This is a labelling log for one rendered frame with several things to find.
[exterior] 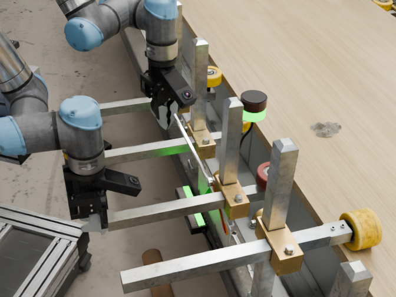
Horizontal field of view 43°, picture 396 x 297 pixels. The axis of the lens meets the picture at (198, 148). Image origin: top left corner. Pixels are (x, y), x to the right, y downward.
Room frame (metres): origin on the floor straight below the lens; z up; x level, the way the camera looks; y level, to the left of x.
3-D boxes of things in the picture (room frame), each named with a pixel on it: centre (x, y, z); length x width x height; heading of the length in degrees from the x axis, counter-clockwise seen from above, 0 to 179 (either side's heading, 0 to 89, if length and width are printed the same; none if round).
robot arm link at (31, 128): (0.78, 0.33, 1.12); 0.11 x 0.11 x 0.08; 16
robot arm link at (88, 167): (0.79, 0.23, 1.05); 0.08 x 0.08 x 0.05
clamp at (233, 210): (0.92, -0.09, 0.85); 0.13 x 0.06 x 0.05; 18
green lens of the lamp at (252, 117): (0.95, -0.12, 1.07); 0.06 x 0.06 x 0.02
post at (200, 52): (1.17, 0.00, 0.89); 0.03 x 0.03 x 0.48; 18
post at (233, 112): (0.94, -0.08, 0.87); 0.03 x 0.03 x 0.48; 18
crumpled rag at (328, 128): (1.12, -0.35, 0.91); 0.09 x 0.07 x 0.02; 101
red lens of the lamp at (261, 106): (0.95, -0.12, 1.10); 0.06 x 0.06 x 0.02
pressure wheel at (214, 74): (1.41, -0.03, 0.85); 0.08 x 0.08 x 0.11
